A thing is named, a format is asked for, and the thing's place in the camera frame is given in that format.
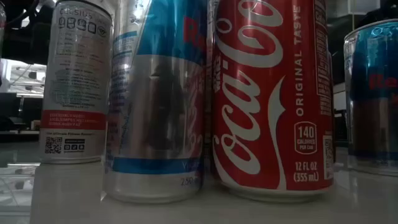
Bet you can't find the black monitor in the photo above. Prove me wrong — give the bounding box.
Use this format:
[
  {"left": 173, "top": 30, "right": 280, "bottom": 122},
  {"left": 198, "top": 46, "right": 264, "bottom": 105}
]
[{"left": 0, "top": 92, "right": 18, "bottom": 118}]

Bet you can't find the white hanging panel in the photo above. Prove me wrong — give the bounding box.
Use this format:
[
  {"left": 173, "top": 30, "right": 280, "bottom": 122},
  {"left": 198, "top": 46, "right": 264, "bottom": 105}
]
[{"left": 326, "top": 0, "right": 382, "bottom": 18}]

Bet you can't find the black equipment rack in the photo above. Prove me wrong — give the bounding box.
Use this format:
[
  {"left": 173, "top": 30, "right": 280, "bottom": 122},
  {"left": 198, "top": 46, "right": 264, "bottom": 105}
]
[{"left": 335, "top": 108, "right": 348, "bottom": 142}]

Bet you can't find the large Red Bull can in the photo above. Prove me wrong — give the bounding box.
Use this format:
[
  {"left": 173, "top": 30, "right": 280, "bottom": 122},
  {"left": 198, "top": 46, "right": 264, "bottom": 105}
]
[{"left": 343, "top": 18, "right": 398, "bottom": 177}]

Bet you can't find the small Red Bull can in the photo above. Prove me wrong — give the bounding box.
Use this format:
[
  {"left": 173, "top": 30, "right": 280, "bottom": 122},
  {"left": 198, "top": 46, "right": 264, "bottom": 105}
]
[{"left": 103, "top": 0, "right": 210, "bottom": 205}]

